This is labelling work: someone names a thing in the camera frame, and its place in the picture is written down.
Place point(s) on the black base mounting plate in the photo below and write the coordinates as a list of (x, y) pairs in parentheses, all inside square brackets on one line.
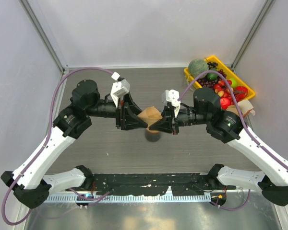
[(152, 184)]

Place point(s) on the green apple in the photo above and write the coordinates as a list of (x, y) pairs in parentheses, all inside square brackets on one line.
[(233, 82)]

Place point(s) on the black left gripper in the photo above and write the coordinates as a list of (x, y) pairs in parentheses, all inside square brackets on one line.
[(125, 118)]

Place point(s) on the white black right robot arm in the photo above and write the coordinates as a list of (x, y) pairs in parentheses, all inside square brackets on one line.
[(272, 179)]

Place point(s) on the red apple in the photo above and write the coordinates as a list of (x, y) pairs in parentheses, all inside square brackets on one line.
[(225, 103)]

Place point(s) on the green lime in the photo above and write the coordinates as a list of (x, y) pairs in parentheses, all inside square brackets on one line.
[(212, 76)]

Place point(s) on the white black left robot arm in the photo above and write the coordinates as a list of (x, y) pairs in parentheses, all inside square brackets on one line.
[(30, 184)]

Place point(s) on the dark purple grape bunch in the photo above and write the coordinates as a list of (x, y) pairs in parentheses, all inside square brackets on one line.
[(205, 83)]

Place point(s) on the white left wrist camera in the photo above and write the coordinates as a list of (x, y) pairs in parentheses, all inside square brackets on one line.
[(119, 88)]

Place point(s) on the red tomato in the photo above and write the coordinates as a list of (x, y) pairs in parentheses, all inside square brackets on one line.
[(240, 92)]

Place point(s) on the red yellow cherries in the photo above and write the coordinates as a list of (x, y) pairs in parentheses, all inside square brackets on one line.
[(221, 89)]

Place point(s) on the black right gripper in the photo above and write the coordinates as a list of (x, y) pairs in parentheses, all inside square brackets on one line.
[(169, 123)]

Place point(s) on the white slotted cable duct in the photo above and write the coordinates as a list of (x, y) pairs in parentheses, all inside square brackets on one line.
[(166, 198)]

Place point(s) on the green netted melon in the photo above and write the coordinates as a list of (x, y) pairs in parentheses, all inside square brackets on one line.
[(197, 66)]

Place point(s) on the black grape cluster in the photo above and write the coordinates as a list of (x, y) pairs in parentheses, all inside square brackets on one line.
[(212, 65)]

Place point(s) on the glass coffee carafe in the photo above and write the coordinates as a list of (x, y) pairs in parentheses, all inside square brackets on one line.
[(152, 136)]

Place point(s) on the brown paper coffee filter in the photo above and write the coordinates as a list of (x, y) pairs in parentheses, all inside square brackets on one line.
[(150, 115)]

